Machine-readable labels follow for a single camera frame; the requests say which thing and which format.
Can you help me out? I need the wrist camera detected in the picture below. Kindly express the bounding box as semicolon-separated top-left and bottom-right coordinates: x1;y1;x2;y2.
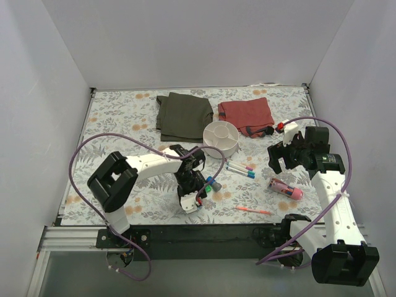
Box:
283;121;299;147
179;191;200;214

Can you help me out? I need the teal cap white marker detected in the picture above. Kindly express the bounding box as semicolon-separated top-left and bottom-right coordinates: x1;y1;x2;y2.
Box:
226;163;255;176

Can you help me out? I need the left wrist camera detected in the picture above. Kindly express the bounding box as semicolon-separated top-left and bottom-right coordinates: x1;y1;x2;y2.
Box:
179;191;200;214

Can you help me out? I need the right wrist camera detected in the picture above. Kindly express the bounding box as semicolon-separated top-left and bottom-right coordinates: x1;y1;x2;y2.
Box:
283;121;299;147

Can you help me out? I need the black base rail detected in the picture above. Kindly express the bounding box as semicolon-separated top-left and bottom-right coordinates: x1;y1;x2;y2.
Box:
96;222;307;262

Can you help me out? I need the red folded cloth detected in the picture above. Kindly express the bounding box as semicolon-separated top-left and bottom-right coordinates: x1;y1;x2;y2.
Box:
218;97;275;138

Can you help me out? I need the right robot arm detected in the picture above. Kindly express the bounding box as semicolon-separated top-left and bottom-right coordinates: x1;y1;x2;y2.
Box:
268;122;379;286

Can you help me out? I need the floral table mat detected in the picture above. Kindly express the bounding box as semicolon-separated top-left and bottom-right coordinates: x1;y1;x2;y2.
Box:
61;87;321;226

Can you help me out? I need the pink cap white marker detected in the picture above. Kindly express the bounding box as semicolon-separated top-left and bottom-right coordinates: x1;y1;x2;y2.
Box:
226;160;254;171

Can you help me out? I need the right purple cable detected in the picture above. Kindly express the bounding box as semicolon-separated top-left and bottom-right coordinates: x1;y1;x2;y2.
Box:
255;116;353;266

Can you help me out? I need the green cap black highlighter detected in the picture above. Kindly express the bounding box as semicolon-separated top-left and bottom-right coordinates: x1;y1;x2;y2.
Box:
205;185;214;194

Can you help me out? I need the white round divided organizer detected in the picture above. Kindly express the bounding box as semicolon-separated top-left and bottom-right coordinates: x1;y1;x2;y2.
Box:
203;121;239;158

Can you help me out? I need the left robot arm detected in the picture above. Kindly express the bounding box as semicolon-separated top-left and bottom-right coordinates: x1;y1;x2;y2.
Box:
87;144;207;248

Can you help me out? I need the pink pencil case tube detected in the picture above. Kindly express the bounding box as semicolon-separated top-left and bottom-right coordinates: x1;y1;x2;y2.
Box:
268;178;303;201

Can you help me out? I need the orange pink pen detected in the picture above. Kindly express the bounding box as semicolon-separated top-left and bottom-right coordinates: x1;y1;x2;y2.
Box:
235;206;272;215

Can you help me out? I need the blue and grey stubby marker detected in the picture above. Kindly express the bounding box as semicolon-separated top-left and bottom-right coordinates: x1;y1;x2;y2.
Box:
206;176;222;192

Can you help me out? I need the blue cap white marker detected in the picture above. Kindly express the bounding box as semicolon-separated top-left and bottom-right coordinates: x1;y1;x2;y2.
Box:
226;166;255;179

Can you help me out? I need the olive green folded cloth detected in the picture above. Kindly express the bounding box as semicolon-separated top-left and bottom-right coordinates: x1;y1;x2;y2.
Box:
156;92;213;143

